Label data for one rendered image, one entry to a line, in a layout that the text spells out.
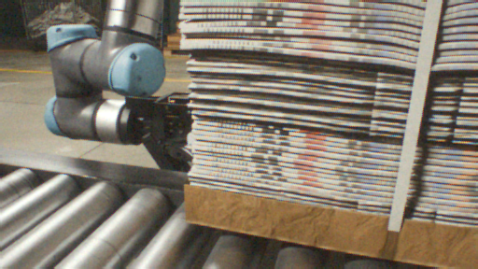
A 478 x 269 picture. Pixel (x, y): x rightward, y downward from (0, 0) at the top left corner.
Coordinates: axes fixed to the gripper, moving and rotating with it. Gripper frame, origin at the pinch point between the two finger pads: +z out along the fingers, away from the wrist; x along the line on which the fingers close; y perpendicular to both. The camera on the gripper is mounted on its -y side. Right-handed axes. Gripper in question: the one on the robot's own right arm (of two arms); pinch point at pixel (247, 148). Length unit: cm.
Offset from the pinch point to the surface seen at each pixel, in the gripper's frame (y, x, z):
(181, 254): -1.1, -24.9, 0.3
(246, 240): -0.3, -22.0, 5.9
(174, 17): -18, 667, -338
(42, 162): -0.2, -13.3, -26.7
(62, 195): -1.3, -18.6, -19.0
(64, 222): -0.5, -24.5, -13.4
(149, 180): -0.1, -13.7, -9.2
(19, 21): -30, 664, -733
